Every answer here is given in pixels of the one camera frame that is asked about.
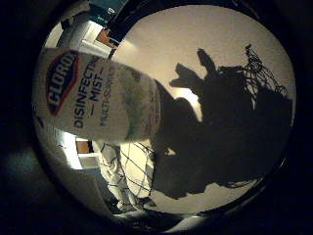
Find white Clorox spray bottle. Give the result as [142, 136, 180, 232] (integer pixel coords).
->
[32, 47, 162, 143]

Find shelf unit with brown boxes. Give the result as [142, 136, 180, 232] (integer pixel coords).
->
[76, 19, 119, 51]

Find blue box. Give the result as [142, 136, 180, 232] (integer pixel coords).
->
[88, 0, 129, 26]

